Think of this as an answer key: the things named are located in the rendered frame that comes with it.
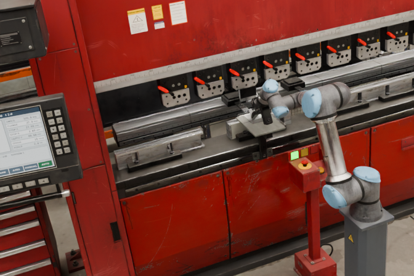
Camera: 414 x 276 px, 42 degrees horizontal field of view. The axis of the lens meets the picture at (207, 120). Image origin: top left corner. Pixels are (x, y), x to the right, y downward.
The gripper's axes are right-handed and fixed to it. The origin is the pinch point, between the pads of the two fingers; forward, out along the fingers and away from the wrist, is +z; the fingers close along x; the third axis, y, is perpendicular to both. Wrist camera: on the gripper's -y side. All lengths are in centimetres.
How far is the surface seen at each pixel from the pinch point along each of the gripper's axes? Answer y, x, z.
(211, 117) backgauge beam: 20.6, 16.2, 28.8
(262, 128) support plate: -8.3, 2.2, -6.1
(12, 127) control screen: -7, 121, -73
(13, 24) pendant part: 18, 111, -101
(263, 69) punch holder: 22.9, -10.1, -12.0
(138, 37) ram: 43, 57, -38
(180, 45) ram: 38, 36, -32
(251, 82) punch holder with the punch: 18.4, -1.3, -9.8
